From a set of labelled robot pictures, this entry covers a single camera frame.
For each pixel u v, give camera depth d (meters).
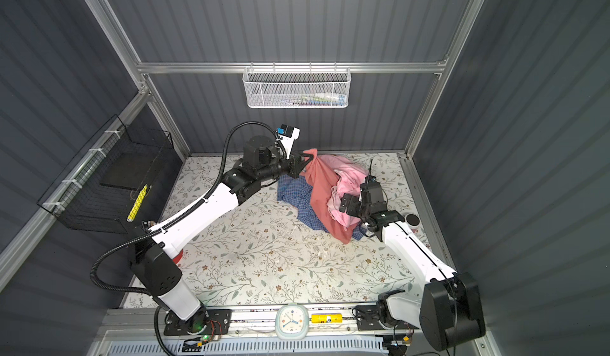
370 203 0.64
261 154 0.57
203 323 0.71
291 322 0.71
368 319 0.74
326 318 0.73
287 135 0.63
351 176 0.88
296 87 1.24
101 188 0.72
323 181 0.79
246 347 0.77
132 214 0.67
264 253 0.89
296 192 0.99
